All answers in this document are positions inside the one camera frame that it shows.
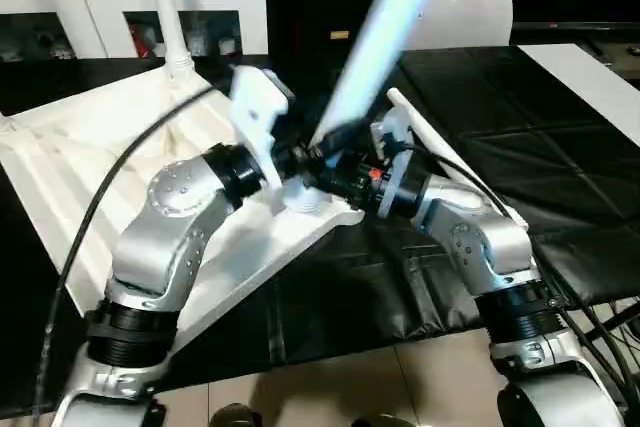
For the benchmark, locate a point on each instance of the white chair back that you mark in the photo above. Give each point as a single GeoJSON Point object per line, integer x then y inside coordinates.
{"type": "Point", "coordinates": [475, 12]}

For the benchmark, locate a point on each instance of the white table leg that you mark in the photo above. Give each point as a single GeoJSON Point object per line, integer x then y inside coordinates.
{"type": "Point", "coordinates": [390, 32]}
{"type": "Point", "coordinates": [435, 132]}
{"type": "Point", "coordinates": [167, 17]}

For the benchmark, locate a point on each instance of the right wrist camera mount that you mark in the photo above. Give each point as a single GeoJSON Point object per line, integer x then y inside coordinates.
{"type": "Point", "coordinates": [395, 147]}

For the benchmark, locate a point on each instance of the dark robot left foot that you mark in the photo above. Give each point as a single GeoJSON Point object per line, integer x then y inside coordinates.
{"type": "Point", "coordinates": [235, 416]}

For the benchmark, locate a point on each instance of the dark robot right foot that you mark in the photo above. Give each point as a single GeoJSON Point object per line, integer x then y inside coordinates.
{"type": "Point", "coordinates": [382, 420]}

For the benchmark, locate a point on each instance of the white plastic table top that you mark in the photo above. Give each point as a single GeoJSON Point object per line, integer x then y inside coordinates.
{"type": "Point", "coordinates": [75, 157]}

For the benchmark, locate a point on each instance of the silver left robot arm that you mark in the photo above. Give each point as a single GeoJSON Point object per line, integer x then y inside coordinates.
{"type": "Point", "coordinates": [160, 237]}

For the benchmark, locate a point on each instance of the small white cup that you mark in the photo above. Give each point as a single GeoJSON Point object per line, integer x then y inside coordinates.
{"type": "Point", "coordinates": [227, 46]}

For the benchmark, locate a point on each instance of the dark robot foot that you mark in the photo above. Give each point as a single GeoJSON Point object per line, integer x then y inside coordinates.
{"type": "Point", "coordinates": [235, 416]}
{"type": "Point", "coordinates": [382, 420]}

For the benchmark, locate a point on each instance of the small gold label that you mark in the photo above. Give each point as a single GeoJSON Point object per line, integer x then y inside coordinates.
{"type": "Point", "coordinates": [339, 35]}

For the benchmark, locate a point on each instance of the white jar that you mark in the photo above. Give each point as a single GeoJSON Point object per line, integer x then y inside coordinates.
{"type": "Point", "coordinates": [196, 43]}

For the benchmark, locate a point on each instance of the black cabinet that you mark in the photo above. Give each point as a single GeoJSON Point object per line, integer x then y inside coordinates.
{"type": "Point", "coordinates": [310, 2]}

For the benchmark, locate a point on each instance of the black tripod leg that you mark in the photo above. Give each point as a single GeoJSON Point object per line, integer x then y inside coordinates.
{"type": "Point", "coordinates": [612, 319]}

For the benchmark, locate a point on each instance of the red packet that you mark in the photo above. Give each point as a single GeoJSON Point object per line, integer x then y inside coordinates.
{"type": "Point", "coordinates": [136, 39]}

